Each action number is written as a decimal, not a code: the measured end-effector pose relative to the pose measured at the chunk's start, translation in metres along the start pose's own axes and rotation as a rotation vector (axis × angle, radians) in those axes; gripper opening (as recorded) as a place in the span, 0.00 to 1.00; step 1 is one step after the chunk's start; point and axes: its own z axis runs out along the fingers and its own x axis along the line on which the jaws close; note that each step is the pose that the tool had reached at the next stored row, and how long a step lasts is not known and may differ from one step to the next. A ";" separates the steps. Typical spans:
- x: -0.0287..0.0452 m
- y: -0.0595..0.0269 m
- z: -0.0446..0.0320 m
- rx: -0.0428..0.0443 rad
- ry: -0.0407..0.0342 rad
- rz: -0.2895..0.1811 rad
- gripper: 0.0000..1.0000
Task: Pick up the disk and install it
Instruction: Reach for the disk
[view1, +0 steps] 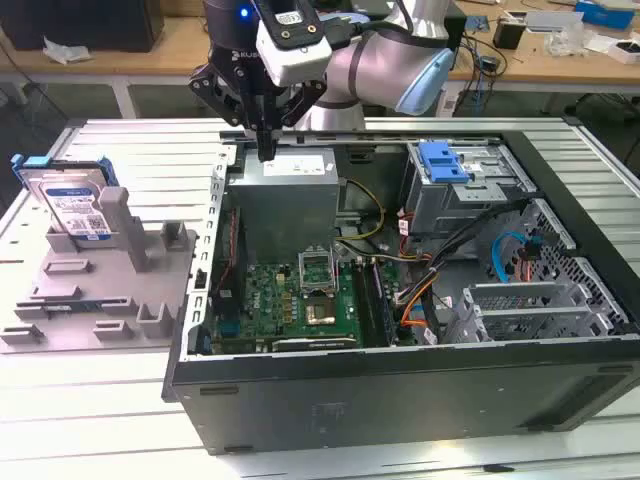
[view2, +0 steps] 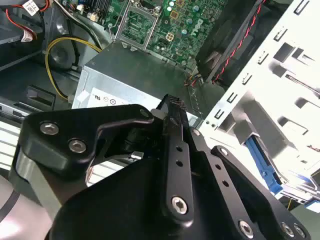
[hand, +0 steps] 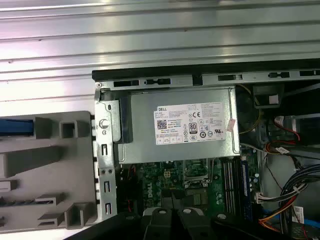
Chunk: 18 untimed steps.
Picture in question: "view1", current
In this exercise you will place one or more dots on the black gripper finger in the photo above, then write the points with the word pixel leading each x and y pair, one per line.
pixel 300 102
pixel 220 95

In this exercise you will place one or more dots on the hard disk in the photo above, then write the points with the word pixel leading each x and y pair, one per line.
pixel 70 200

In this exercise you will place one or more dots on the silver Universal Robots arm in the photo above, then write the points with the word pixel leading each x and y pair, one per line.
pixel 370 65

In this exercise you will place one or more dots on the metal disk bay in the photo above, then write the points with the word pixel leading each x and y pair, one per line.
pixel 520 300

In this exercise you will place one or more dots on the wooden desk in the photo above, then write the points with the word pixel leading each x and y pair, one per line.
pixel 175 50

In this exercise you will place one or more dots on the grey power supply unit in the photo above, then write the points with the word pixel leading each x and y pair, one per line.
pixel 280 210

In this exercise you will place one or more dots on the blue drive latch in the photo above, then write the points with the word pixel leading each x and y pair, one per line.
pixel 442 162

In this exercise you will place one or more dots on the large black box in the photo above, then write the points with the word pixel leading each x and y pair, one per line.
pixel 75 25

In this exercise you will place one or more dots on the crumpled white plastic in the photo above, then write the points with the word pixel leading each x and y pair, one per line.
pixel 65 50

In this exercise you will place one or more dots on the black computer tower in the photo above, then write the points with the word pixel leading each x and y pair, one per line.
pixel 456 32

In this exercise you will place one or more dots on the metal drive cage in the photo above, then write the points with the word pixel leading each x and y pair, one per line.
pixel 450 210

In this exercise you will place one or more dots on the green motherboard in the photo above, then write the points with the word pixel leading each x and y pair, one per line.
pixel 270 300

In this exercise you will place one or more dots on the black RAM slot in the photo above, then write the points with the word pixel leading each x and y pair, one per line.
pixel 364 300

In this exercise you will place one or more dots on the CPU socket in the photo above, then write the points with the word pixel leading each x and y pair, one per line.
pixel 320 312

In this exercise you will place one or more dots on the RAM stick in slot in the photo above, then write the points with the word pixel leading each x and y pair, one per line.
pixel 384 305

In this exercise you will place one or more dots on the small black open box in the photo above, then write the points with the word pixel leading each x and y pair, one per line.
pixel 509 32

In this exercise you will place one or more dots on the grey parts rack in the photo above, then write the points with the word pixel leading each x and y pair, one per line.
pixel 100 280

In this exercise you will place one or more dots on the black graphics card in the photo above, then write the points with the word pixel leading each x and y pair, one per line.
pixel 315 344

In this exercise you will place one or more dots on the RAM stick on rack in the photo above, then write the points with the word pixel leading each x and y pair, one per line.
pixel 62 306

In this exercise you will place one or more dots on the clear plastic bags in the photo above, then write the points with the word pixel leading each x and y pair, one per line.
pixel 570 42

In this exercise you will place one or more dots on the blue cardboard box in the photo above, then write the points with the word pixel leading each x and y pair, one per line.
pixel 600 11

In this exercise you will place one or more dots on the black PC case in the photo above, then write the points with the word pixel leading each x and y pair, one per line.
pixel 400 400

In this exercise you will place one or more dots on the white box with black part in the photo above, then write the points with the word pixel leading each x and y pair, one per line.
pixel 625 52

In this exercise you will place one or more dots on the small black clip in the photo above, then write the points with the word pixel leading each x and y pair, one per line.
pixel 498 468

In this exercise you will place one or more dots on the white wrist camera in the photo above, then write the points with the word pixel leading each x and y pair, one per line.
pixel 300 55

